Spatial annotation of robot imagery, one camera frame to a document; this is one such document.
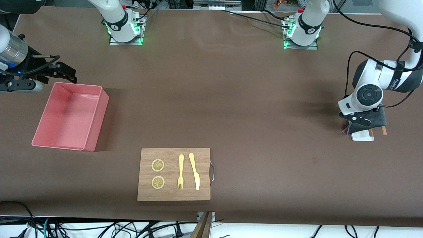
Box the black cable across table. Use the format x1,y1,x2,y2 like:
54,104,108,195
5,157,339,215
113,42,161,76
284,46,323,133
220,9,293,27

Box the white rectangular rack tray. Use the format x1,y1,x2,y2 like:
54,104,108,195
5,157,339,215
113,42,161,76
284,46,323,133
350,130,375,142

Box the yellow wooden knife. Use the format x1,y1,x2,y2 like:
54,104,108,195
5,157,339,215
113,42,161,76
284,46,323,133
189,152,201,191

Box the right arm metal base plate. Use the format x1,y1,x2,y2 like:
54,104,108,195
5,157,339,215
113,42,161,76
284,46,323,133
109,33,145,46

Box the pink plastic bin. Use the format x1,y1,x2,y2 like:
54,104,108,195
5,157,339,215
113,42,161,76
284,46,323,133
31,82,110,152

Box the black looped floor cable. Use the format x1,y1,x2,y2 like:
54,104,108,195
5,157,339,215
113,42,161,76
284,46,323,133
0,200,35,232

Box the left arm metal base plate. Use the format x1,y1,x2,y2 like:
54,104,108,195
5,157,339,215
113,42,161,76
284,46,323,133
283,40,319,50

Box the grey and red cloth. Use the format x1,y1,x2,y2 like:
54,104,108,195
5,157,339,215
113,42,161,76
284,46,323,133
342,107,387,136

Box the silver box behind table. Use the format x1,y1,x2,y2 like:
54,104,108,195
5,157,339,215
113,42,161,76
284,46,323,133
193,0,242,11

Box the yellow wooden fork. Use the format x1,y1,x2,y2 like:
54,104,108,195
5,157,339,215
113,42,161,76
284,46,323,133
177,154,185,190

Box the bamboo cutting board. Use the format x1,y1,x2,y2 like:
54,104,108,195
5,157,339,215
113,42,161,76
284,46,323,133
137,148,211,202

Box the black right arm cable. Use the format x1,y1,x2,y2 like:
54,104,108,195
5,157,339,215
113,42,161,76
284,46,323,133
19,54,61,76

